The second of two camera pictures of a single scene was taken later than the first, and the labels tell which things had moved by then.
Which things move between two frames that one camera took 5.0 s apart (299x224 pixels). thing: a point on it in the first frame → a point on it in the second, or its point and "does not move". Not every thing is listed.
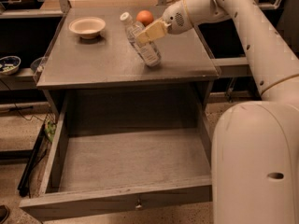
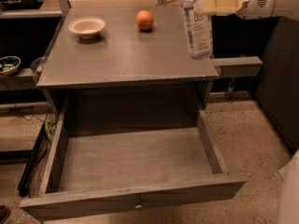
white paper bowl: x=88 y=27 does not move
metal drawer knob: x=138 y=203 does not move
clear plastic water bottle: x=147 y=50 → x=198 y=26
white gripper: x=175 y=19 → x=256 y=1
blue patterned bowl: x=9 y=64 does not move
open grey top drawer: x=121 y=169 does not move
